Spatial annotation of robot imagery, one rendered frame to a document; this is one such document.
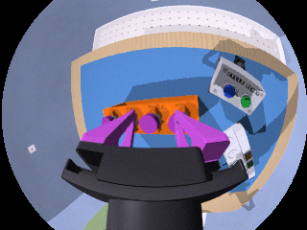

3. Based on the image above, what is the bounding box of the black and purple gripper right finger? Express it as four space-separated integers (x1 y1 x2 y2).
174 109 230 162

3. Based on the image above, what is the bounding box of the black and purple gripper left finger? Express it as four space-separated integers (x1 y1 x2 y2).
81 109 136 147

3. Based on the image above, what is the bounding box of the white control panel with green and blue buttons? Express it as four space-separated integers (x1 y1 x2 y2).
207 56 266 115

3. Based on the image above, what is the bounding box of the blue flat mat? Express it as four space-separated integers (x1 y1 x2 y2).
81 47 288 193

